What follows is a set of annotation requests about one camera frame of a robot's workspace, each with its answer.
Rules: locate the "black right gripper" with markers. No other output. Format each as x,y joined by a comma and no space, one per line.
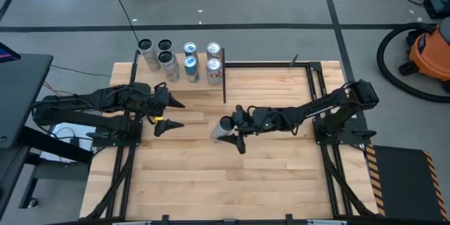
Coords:
256,119

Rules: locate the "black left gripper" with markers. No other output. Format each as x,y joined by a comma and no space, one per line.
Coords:
154,102

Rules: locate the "white Celsius can yellow band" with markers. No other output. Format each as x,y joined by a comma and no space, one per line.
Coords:
221,128

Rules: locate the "white Celsius Peach Vibe can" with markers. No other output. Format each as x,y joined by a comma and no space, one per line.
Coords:
170,68
165,45

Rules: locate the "dented blue Red Bull can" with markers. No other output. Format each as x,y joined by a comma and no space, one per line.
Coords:
191,70

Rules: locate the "silver Diet Coke can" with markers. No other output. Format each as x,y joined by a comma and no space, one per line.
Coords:
213,48
214,74

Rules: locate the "white Celsius Tropical Vibe can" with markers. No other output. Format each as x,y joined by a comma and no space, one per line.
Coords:
151,59

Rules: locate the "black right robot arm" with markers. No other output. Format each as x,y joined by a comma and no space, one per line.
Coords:
316,107

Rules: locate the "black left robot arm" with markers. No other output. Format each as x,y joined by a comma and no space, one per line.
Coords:
88,102

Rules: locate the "white paper box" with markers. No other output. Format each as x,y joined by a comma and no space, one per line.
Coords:
67,128

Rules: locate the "black desk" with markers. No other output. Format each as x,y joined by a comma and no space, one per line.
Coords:
21,88

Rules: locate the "orange shop vacuum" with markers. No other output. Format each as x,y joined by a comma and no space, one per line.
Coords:
380,59
434,52

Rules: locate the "caster wheel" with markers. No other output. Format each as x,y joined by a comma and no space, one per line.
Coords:
32,202

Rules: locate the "black hazard-striped mat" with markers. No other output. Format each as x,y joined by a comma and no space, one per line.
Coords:
400,179

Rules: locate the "laptop screen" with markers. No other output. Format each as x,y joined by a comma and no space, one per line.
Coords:
7,54

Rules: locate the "black aluminium table frame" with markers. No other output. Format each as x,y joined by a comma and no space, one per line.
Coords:
267,64

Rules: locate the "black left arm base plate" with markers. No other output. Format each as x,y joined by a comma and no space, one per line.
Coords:
105,140

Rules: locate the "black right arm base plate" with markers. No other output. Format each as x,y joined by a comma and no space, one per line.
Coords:
344,140

